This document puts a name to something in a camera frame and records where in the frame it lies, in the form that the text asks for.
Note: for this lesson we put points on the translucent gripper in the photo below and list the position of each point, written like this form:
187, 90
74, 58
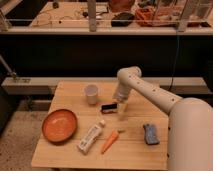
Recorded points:
121, 108

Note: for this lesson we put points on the black whiteboard eraser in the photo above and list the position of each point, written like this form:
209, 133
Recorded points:
109, 108

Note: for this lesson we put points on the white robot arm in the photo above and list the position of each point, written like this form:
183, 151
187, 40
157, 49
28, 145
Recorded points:
190, 135

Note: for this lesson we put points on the white ceramic cup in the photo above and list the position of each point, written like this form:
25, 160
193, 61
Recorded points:
91, 93

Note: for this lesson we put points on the orange toy carrot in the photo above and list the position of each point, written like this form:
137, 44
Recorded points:
110, 140

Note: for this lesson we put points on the blue sponge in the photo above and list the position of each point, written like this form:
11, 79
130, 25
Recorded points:
150, 136

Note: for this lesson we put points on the white tube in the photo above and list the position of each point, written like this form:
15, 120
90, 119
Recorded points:
90, 137

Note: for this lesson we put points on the orange bowl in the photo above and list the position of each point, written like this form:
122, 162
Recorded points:
59, 125

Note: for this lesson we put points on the black bag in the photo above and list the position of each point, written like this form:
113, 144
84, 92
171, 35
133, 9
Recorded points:
122, 19

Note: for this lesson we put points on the grey metal post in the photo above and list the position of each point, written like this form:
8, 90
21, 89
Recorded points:
92, 14

